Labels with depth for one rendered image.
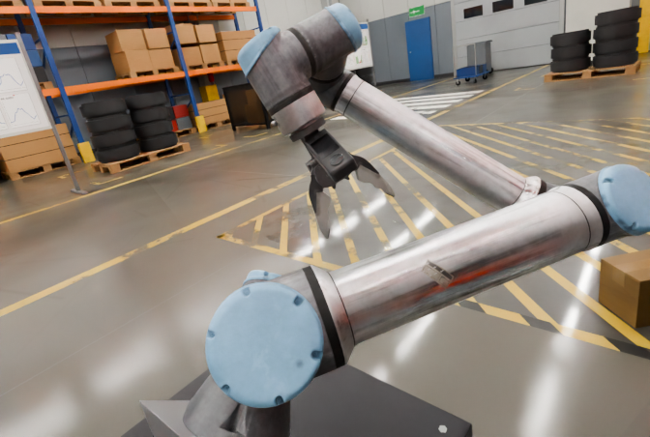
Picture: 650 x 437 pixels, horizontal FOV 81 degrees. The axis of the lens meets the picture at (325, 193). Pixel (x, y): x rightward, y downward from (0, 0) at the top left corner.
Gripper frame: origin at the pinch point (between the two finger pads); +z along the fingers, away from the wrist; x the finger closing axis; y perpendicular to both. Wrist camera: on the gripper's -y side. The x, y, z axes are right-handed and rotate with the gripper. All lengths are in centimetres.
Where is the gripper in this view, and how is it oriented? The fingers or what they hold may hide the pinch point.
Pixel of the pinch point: (362, 218)
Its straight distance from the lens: 71.1
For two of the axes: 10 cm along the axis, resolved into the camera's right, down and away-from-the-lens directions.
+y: -1.5, -1.6, 9.8
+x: -8.5, 5.3, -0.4
